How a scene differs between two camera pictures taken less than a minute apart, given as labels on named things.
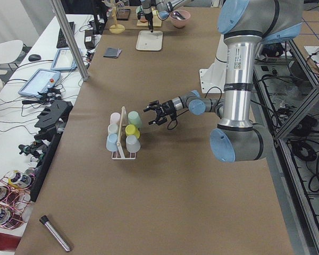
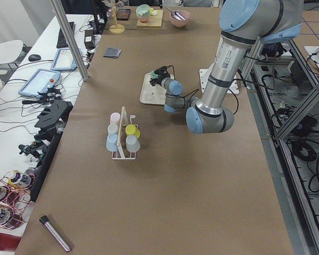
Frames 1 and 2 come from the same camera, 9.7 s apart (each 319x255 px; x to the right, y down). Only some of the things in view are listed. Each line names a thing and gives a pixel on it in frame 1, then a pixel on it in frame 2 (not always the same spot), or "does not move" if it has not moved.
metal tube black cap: (44, 220) does not move
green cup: (134, 118) → (153, 75)
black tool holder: (51, 120) does not move
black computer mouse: (34, 57) does not move
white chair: (6, 52) does not move
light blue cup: (111, 142) does not move
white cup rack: (123, 123) does not move
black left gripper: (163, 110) → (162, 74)
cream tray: (149, 41) → (151, 94)
